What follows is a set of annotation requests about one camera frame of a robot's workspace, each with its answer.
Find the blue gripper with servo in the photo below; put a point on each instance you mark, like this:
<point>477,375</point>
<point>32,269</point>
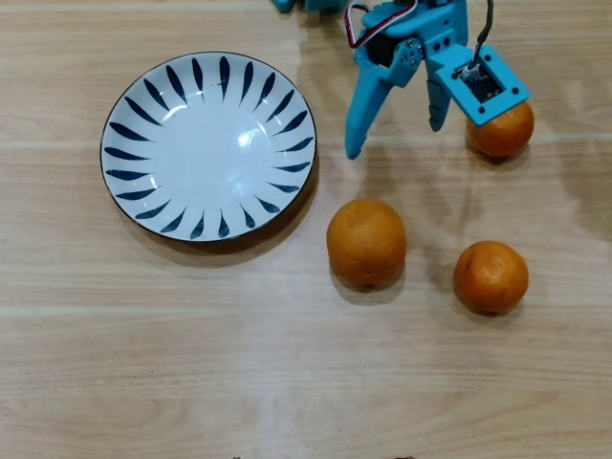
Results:
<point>410,58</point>

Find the smooth medium orange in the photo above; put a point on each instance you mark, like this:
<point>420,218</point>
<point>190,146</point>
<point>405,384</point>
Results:
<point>507,136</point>

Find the large round orange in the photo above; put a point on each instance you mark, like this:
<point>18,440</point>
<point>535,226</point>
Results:
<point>366,244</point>

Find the small scarred orange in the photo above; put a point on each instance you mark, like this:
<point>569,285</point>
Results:
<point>491,277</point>

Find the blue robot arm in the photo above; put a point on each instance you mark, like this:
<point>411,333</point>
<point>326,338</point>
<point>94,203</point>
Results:
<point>287,4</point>

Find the white plate with blue leaves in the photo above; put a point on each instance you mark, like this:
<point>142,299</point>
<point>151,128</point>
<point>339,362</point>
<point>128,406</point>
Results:
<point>205,153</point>

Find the blue wrist camera box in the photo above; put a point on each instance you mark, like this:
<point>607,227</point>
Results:
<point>478,83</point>

